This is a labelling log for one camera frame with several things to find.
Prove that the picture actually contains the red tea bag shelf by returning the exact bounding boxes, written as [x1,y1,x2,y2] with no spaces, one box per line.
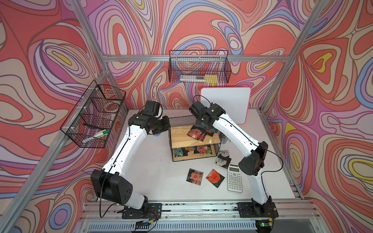
[187,125,214,142]
[195,146,208,154]

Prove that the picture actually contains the white patterned tea bag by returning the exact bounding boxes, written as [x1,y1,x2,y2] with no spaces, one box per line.
[215,150,231,169]

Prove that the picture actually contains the red tea bag black edge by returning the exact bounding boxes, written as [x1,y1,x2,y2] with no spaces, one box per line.
[186,169,204,185]

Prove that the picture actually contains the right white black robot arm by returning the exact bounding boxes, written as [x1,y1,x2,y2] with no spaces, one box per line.
[189,102,271,205]

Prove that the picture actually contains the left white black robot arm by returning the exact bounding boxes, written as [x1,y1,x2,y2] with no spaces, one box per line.
[91,114,170,210]

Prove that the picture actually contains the green tea bag lower shelf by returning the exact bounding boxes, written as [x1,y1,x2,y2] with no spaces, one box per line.
[173,148,185,157]

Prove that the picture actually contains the yellow sticky notes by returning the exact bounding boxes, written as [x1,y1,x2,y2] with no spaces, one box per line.
[205,74,219,83]

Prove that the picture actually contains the green marker in basket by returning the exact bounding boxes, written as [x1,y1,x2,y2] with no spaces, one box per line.
[93,130,111,138]

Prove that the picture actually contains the white calculator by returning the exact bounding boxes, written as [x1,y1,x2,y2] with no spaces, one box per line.
[227,163,242,193]

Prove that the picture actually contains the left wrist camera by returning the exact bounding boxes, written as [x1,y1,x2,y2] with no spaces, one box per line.
[142,100,163,118]

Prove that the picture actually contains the white board pink frame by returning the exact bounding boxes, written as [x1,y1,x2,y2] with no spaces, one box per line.
[200,87,251,125]

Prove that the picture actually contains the black wire two-tier shelf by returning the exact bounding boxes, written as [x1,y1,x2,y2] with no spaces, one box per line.
[169,116,221,162]

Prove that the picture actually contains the back wall wire basket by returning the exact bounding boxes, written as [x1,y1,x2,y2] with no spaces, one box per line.
[168,49,232,85]

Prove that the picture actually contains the wall wire basket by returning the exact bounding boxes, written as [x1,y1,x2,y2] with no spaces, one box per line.
[168,49,232,85]
[60,81,126,149]

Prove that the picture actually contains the left wall wire basket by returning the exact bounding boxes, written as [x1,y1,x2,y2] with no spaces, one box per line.
[60,81,126,149]

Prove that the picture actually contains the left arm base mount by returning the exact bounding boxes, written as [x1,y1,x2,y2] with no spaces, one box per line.
[120,203,162,220]

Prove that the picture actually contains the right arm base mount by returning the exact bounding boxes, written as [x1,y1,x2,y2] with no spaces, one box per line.
[236,196,279,219]

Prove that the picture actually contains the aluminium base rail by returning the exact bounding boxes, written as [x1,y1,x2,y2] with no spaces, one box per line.
[74,199,328,233]

